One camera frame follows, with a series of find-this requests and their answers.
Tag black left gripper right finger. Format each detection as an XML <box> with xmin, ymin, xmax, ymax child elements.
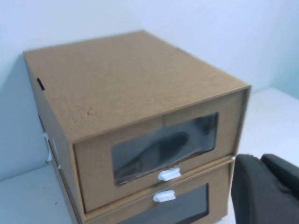
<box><xmin>260</xmin><ymin>153</ymin><xmax>299</xmax><ymax>194</ymax></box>

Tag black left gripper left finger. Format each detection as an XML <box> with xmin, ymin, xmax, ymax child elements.
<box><xmin>230</xmin><ymin>153</ymin><xmax>299</xmax><ymax>224</ymax></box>

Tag cardboard drawer with scuffed window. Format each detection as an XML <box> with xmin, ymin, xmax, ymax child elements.
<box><xmin>72</xmin><ymin>92</ymin><xmax>246</xmax><ymax>213</ymax></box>

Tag brown cardboard shoe box shell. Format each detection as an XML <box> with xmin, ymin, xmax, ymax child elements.
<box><xmin>22</xmin><ymin>29</ymin><xmax>253</xmax><ymax>212</ymax></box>

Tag cardboard drawer with clean window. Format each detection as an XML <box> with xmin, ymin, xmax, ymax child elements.
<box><xmin>84</xmin><ymin>160</ymin><xmax>231</xmax><ymax>224</ymax></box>

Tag lower cardboard drawer with window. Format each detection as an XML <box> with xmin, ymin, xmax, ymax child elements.
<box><xmin>37</xmin><ymin>112</ymin><xmax>236</xmax><ymax>224</ymax></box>

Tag white plastic connector clip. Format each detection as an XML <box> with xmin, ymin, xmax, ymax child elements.
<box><xmin>42</xmin><ymin>133</ymin><xmax>62</xmax><ymax>169</ymax></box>

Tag white plastic drawer handle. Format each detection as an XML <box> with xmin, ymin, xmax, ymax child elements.
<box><xmin>152</xmin><ymin>189</ymin><xmax>177</xmax><ymax>203</ymax></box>
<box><xmin>157</xmin><ymin>167</ymin><xmax>183</xmax><ymax>182</ymax></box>

